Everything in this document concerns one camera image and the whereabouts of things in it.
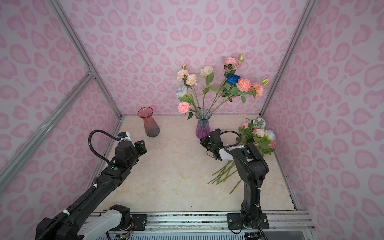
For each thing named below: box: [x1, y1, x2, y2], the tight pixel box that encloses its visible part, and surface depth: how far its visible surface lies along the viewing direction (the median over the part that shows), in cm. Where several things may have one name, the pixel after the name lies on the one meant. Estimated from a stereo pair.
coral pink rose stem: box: [210, 78, 270, 113], surface depth 73 cm
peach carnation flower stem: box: [176, 64, 202, 113], surface depth 86 cm
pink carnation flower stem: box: [208, 53, 245, 113], surface depth 80 cm
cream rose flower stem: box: [200, 65, 218, 112], surface depth 88 cm
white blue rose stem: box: [176, 85, 199, 113], surface depth 82 cm
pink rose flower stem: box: [178, 102, 199, 120], surface depth 69 cm
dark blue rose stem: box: [216, 73, 241, 106], surface depth 76 cm
